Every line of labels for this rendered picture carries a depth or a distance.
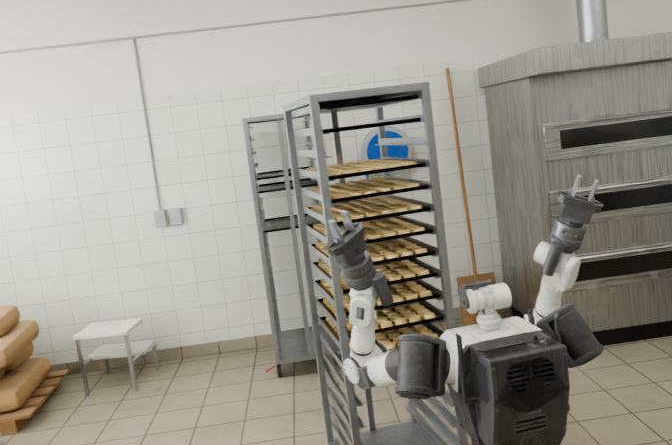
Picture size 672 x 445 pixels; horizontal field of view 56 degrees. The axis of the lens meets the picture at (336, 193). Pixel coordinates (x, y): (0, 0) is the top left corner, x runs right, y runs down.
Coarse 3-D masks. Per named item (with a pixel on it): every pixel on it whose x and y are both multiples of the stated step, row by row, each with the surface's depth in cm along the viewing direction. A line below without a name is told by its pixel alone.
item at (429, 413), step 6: (414, 402) 307; (420, 402) 305; (420, 408) 299; (426, 408) 297; (426, 414) 293; (432, 414) 290; (432, 420) 286; (438, 420) 283; (438, 426) 280; (444, 426) 277; (444, 432) 274; (450, 432) 271; (450, 438) 268; (456, 438) 265; (456, 444) 263
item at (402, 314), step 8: (328, 304) 295; (408, 304) 277; (416, 304) 275; (376, 312) 271; (384, 312) 272; (392, 312) 268; (400, 312) 269; (408, 312) 265; (416, 312) 269; (424, 312) 263; (432, 312) 261; (336, 320) 273; (376, 320) 261; (384, 320) 259; (392, 320) 261; (400, 320) 256; (408, 320) 261; (416, 320) 256; (352, 328) 253; (376, 328) 253
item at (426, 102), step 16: (432, 128) 248; (432, 144) 249; (432, 160) 249; (432, 176) 250; (432, 192) 252; (448, 272) 254; (448, 288) 255; (448, 304) 255; (448, 320) 256; (464, 432) 261
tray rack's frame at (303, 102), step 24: (336, 96) 238; (360, 96) 240; (384, 96) 292; (288, 120) 296; (336, 120) 303; (288, 144) 298; (336, 144) 304; (312, 288) 304; (312, 312) 305; (360, 432) 319; (384, 432) 316; (408, 432) 313
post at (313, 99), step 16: (320, 128) 237; (320, 144) 238; (320, 160) 238; (320, 176) 239; (320, 192) 242; (336, 272) 243; (336, 288) 243; (336, 304) 244; (352, 384) 248; (352, 400) 248; (352, 416) 249; (352, 432) 249
